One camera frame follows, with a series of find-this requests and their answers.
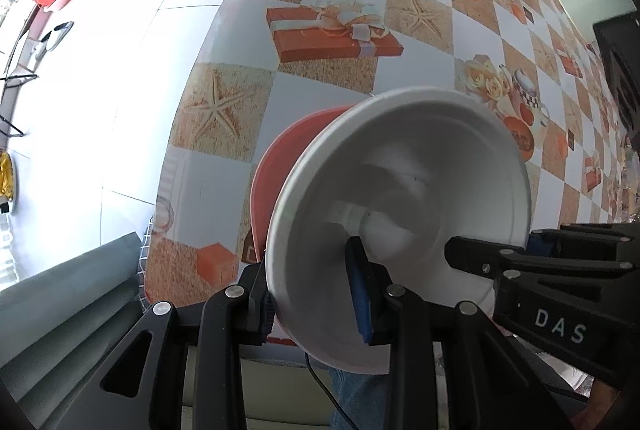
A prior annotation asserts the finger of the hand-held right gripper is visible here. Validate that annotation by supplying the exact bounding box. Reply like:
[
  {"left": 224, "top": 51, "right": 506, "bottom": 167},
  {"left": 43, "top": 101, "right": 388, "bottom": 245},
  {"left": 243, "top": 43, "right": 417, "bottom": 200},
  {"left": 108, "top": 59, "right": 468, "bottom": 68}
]
[
  {"left": 445, "top": 236, "right": 640, "bottom": 283},
  {"left": 527, "top": 222, "right": 640, "bottom": 263}
]

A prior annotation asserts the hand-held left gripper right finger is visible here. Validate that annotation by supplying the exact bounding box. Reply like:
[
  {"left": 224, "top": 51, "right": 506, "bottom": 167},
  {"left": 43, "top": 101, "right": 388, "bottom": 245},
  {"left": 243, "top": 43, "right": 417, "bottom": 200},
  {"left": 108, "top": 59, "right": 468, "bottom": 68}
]
[{"left": 344, "top": 236, "right": 576, "bottom": 430}]

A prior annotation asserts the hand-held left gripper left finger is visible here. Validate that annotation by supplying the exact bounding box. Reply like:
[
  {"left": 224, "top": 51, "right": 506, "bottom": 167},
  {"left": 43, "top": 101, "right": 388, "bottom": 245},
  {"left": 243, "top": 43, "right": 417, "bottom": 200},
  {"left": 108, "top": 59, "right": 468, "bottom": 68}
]
[{"left": 42, "top": 257, "right": 276, "bottom": 430}]

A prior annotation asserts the white foam bowl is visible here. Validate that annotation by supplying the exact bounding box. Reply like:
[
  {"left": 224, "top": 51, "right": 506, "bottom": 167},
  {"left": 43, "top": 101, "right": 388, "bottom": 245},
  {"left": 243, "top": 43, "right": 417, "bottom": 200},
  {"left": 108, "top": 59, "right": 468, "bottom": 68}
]
[{"left": 265, "top": 86, "right": 532, "bottom": 375}]

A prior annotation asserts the pale chair seat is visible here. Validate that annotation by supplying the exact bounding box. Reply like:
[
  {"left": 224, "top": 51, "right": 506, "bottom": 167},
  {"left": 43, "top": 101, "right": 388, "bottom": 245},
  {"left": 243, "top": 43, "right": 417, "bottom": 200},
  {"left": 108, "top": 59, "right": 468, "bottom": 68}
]
[{"left": 182, "top": 355, "right": 336, "bottom": 430}]

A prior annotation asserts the pile of assorted packets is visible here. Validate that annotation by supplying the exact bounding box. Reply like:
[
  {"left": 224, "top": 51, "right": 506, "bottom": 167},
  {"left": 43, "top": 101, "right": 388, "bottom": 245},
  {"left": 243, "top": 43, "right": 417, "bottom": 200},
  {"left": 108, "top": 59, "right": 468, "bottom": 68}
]
[{"left": 620, "top": 135, "right": 640, "bottom": 221}]

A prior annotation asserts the red plate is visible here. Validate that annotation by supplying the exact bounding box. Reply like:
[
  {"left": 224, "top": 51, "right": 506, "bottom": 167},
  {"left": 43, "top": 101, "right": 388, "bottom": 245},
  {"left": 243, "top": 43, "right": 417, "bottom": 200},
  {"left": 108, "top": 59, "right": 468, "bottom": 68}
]
[{"left": 250, "top": 106, "right": 363, "bottom": 343}]

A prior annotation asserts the black box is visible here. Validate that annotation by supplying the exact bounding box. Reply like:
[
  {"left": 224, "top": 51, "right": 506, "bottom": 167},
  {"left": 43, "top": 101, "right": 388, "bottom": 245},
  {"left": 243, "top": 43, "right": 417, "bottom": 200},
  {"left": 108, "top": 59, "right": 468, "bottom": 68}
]
[{"left": 592, "top": 12, "right": 640, "bottom": 135}]

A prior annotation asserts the grey chair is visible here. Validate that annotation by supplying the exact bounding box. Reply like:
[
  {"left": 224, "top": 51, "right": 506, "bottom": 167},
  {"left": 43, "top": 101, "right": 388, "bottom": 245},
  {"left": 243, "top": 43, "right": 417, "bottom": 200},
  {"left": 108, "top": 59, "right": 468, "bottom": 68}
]
[{"left": 0, "top": 232, "right": 146, "bottom": 416}]

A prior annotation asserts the printed checkered tablecloth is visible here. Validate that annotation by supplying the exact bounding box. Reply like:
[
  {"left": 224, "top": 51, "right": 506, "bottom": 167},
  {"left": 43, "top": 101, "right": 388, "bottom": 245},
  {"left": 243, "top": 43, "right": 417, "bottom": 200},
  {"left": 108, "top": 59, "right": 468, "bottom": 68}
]
[{"left": 142, "top": 0, "right": 640, "bottom": 346}]

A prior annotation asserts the yellow shiny object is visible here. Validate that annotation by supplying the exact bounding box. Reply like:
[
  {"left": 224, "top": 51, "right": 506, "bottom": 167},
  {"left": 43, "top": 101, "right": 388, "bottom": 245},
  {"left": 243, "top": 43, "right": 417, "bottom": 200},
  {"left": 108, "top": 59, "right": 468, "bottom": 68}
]
[{"left": 0, "top": 152, "right": 16, "bottom": 205}]

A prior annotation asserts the black metal rack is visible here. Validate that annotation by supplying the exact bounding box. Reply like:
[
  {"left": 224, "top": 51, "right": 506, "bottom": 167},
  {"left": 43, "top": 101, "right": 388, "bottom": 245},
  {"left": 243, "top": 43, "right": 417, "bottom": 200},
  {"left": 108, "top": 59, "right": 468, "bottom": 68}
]
[{"left": 0, "top": 24, "right": 40, "bottom": 138}]

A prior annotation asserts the black and white slipper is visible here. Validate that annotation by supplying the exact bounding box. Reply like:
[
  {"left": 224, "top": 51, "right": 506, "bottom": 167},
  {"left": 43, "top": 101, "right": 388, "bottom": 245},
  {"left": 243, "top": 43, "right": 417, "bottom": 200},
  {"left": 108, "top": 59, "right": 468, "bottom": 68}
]
[{"left": 32, "top": 22, "right": 76, "bottom": 60}]

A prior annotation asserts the thin black cable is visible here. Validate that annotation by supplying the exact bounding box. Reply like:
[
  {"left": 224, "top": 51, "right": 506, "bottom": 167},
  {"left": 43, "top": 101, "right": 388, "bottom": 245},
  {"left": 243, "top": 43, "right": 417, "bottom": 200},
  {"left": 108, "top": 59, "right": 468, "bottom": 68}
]
[{"left": 305, "top": 354, "right": 361, "bottom": 430}]

